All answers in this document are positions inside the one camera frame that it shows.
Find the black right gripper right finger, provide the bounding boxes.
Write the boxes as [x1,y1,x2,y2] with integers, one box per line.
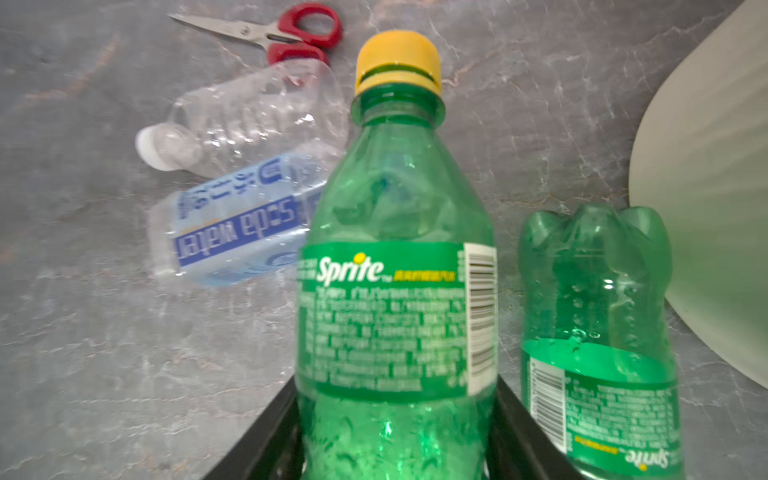
[486,376,582,480]

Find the green bottle yellow cap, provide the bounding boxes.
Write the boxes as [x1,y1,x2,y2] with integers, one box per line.
[518,204,685,479]
[295,30,498,479]

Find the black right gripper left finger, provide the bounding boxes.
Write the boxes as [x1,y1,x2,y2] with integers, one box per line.
[203,377,303,480]

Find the crushed clear bottle back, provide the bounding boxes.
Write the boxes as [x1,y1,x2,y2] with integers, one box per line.
[135,59,348,178]

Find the soda water clear bottle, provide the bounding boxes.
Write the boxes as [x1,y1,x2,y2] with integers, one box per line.
[147,140,343,289]

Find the white ribbed trash bin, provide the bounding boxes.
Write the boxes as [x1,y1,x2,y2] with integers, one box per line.
[629,1,767,384]

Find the red handled scissors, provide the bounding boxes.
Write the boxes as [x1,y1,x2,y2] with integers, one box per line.
[169,3,343,65]

